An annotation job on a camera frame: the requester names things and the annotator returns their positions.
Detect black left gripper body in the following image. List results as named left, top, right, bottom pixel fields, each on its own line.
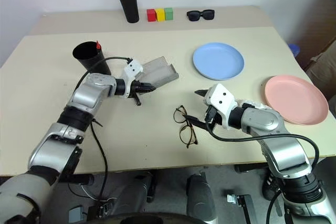
left=129, top=80, right=145, bottom=98

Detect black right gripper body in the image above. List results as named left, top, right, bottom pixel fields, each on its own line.
left=204, top=104, right=222, bottom=128

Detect grey open glasses case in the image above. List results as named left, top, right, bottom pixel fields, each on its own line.
left=135, top=56, right=180, bottom=90

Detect wide black cup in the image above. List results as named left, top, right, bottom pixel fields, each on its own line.
left=72, top=40, right=112, bottom=77

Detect tall black pen cup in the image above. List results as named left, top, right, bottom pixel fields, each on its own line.
left=117, top=0, right=140, bottom=24

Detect tortoiseshell eyeglasses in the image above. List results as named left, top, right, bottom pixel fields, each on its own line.
left=173, top=105, right=199, bottom=149

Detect blue plate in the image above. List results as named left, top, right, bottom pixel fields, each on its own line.
left=192, top=41, right=245, bottom=81

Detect white wrist padding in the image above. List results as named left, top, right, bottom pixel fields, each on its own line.
left=235, top=99, right=274, bottom=110

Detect yellow block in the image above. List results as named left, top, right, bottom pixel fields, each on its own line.
left=154, top=8, right=166, bottom=22

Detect dark rounded shape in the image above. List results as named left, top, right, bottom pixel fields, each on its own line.
left=111, top=173, right=158, bottom=216
left=185, top=173, right=219, bottom=223

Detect black sunglasses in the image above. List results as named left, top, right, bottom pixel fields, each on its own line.
left=186, top=9, right=215, bottom=23

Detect pink plate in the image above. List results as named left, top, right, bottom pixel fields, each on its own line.
left=264, top=74, right=329, bottom=126

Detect black shoe white stripes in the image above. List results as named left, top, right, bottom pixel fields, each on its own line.
left=261, top=170, right=283, bottom=200

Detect blue round container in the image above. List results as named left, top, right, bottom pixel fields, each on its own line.
left=288, top=43, right=301, bottom=58

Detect small grey box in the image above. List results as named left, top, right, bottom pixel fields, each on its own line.
left=68, top=206, right=84, bottom=223

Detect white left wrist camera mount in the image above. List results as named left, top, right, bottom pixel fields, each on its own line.
left=122, top=60, right=144, bottom=99

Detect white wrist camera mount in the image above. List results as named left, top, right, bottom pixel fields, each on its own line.
left=122, top=60, right=144, bottom=99
left=203, top=83, right=238, bottom=131

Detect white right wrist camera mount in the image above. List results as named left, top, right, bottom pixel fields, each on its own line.
left=203, top=83, right=238, bottom=131

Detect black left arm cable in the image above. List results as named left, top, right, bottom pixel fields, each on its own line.
left=75, top=56, right=133, bottom=201

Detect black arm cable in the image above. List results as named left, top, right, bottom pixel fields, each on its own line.
left=205, top=119, right=320, bottom=224
left=75, top=56, right=133, bottom=201

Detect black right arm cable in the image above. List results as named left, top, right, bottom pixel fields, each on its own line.
left=205, top=119, right=320, bottom=224

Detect metal bracket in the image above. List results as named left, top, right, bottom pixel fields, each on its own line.
left=226, top=194, right=254, bottom=224

